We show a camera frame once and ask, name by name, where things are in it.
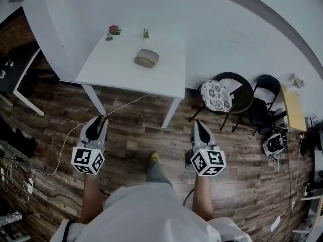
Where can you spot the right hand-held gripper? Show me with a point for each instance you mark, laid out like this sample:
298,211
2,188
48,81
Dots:
208,162

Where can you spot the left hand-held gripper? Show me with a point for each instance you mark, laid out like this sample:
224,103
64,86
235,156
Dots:
87,160

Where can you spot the beige glasses case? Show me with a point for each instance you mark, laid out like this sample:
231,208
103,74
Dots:
146,58

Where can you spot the person's right forearm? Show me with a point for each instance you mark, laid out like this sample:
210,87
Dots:
203,198

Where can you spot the person's left forearm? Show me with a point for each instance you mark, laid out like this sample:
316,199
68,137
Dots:
92,198

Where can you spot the floral seat cushion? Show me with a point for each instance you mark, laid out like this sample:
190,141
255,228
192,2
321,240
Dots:
215,96

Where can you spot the person's yellow-green shoe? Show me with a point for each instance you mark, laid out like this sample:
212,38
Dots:
154,156

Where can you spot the person's grey trouser leg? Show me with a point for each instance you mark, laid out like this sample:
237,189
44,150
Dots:
157,174

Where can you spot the round black chair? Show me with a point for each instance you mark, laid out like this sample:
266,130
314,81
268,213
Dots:
243,94

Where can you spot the black folding chair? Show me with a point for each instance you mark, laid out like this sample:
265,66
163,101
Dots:
260,112

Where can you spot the white square table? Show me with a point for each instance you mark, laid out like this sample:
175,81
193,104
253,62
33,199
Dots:
121,67

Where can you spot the white and black device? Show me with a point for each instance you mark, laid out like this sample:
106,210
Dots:
275,144

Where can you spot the white power adapter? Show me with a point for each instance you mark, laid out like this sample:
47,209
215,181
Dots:
30,185

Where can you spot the person's white shirt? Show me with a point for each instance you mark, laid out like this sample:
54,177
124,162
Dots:
151,215

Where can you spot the yellow side table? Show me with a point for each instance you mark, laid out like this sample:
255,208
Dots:
294,110

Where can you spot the red flower potted plant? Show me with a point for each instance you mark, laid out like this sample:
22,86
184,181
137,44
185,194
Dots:
114,30

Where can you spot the dried flower bunch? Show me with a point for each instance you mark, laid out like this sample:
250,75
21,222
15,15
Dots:
297,80

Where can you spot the small green potted plant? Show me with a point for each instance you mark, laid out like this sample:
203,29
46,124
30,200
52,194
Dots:
146,33

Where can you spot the white floor power strip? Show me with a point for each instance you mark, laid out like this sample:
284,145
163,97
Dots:
275,224

